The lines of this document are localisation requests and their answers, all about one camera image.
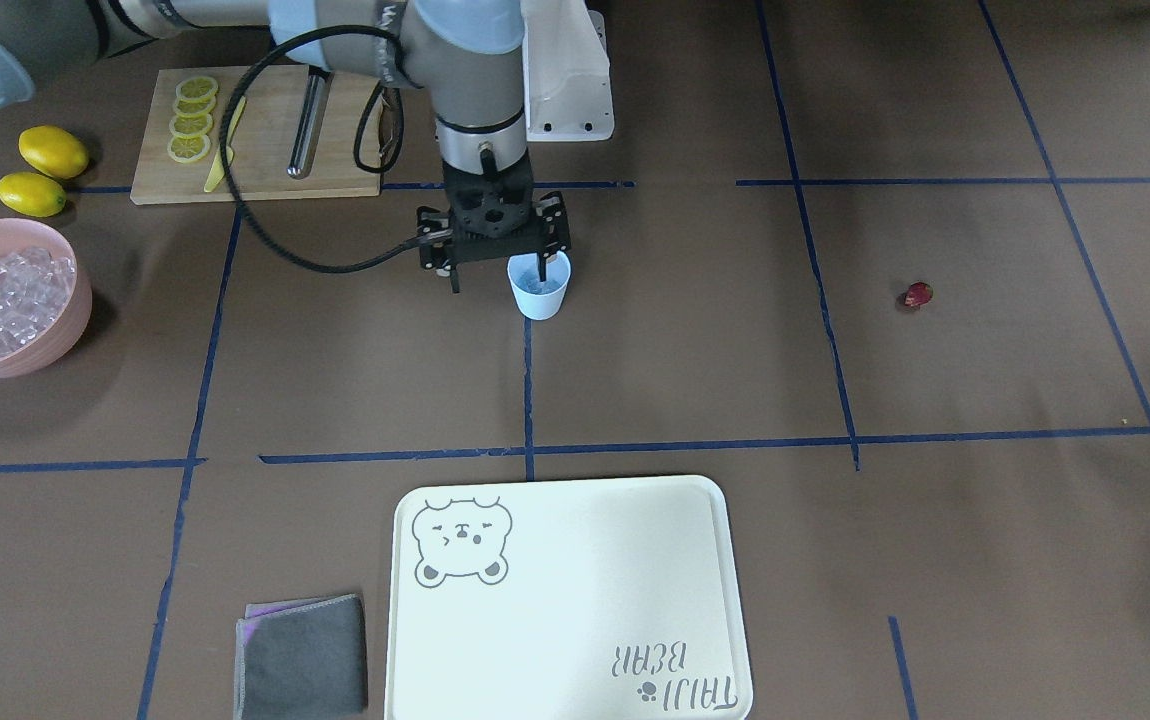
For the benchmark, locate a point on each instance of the red strawberry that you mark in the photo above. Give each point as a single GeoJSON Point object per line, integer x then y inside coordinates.
{"type": "Point", "coordinates": [916, 296]}

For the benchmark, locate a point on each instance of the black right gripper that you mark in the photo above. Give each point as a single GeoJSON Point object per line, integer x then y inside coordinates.
{"type": "Point", "coordinates": [432, 236]}

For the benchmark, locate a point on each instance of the wooden cutting board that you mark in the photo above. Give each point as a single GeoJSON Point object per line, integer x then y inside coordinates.
{"type": "Point", "coordinates": [263, 141]}

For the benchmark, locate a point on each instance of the light blue plastic cup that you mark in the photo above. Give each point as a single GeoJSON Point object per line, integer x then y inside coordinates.
{"type": "Point", "coordinates": [539, 284]}

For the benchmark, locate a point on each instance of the grey folded cloth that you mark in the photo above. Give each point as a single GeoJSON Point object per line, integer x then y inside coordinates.
{"type": "Point", "coordinates": [301, 659]}

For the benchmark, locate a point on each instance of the steel muddler black tip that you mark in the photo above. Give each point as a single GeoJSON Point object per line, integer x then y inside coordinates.
{"type": "Point", "coordinates": [311, 120]}

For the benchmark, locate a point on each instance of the pink bowl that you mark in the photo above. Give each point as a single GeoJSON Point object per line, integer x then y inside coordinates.
{"type": "Point", "coordinates": [16, 235]}

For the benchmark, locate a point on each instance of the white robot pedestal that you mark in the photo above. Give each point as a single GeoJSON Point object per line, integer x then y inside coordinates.
{"type": "Point", "coordinates": [568, 93]}

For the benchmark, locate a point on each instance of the yellow lemon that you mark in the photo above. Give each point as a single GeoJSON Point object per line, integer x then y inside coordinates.
{"type": "Point", "coordinates": [33, 194]}
{"type": "Point", "coordinates": [53, 151]}

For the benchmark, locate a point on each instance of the cream bear tray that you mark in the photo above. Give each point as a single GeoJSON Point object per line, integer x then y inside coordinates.
{"type": "Point", "coordinates": [611, 598]}

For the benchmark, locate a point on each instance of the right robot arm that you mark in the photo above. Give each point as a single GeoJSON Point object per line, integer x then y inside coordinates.
{"type": "Point", "coordinates": [468, 56]}

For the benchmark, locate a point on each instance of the lemon slice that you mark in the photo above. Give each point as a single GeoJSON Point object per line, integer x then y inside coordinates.
{"type": "Point", "coordinates": [196, 89]}
{"type": "Point", "coordinates": [188, 150]}
{"type": "Point", "coordinates": [191, 127]}
{"type": "Point", "coordinates": [194, 107]}

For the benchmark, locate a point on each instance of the yellow plastic knife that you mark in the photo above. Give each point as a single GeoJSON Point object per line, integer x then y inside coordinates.
{"type": "Point", "coordinates": [224, 159]}

